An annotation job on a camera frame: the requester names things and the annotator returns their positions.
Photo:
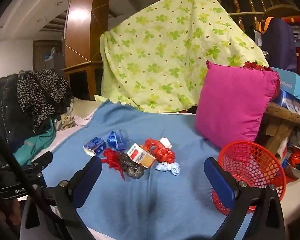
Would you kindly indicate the red plastic basket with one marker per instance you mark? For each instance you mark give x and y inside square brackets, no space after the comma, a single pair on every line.
[255,165]

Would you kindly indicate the grey storage box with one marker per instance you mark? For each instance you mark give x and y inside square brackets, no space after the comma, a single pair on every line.
[55,60]

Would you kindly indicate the teal garment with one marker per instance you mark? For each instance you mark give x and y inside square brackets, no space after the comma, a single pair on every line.
[37,142]

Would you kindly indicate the green floral quilt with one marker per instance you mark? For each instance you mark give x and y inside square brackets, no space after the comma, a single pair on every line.
[165,55]

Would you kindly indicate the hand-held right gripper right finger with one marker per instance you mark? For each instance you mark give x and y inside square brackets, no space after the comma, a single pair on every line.
[218,182]

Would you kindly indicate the red and white carton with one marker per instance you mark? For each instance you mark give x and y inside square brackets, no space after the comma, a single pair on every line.
[140,156]

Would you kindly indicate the cream bed sheet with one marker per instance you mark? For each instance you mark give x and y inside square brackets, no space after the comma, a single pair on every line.
[85,107]

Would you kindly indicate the pink pillow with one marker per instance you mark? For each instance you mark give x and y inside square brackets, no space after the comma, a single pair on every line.
[232,105]

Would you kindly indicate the orange plastic bag bundle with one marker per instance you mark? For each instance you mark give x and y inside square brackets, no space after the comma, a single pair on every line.
[161,151]

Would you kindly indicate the patterned cloth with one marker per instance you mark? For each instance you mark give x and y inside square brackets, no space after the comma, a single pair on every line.
[66,121]

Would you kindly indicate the light blue face mask bundle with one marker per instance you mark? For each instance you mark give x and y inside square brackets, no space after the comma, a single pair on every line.
[170,168]

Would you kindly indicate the black garment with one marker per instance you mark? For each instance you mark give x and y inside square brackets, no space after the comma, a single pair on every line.
[7,115]

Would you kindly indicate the wooden stair railing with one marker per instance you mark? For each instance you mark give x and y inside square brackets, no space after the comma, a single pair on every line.
[240,0]

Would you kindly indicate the blue and white packet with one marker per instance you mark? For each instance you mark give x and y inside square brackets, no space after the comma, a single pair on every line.
[287,102]

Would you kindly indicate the large red plastic bag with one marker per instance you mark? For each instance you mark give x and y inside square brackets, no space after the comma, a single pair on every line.
[255,66]

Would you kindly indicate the round wooden board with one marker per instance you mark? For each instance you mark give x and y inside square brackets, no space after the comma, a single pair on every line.
[282,11]

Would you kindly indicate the metal basin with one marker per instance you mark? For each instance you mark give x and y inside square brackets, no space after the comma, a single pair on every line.
[295,171]

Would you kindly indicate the dark plastic bag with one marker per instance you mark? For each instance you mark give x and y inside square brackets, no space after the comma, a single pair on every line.
[131,168]

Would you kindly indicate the orange bag in basin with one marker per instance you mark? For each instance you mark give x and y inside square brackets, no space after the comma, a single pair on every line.
[296,158]

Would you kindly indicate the wooden bench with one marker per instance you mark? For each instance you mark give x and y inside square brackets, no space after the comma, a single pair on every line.
[282,122]

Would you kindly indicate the blue shoe box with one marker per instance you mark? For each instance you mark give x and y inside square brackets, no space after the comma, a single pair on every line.
[290,85]

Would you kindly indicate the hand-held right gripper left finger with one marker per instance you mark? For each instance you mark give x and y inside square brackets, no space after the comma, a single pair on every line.
[87,180]

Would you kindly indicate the white plastic bag wad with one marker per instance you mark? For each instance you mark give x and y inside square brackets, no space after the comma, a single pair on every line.
[166,142]

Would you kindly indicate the blue blanket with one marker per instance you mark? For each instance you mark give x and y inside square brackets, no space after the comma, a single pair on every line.
[165,205]

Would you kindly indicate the blue carton box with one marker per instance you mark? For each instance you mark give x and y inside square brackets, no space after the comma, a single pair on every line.
[95,147]

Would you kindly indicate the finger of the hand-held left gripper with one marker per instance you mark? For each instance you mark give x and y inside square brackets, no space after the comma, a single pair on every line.
[42,159]

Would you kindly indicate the blue plastic bag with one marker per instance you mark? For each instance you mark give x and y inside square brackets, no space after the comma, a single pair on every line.
[117,140]

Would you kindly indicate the curved wooden cabinet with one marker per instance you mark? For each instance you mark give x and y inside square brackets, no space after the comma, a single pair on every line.
[82,30]

